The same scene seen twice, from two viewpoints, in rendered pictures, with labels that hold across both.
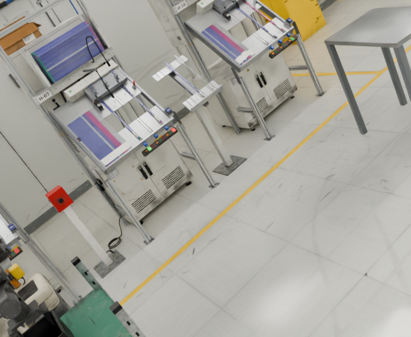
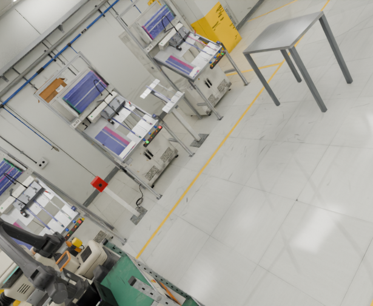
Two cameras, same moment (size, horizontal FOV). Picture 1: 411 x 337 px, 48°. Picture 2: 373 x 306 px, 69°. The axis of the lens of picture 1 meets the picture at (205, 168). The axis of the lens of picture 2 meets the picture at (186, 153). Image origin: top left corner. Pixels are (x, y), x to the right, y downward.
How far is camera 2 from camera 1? 32 cm
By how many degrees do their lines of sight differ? 4
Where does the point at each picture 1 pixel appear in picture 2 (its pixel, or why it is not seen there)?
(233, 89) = (192, 93)
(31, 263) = (91, 225)
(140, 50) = (131, 79)
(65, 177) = (104, 165)
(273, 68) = (214, 74)
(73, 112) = (96, 129)
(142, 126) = (140, 129)
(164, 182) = (162, 159)
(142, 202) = (151, 173)
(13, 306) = (61, 294)
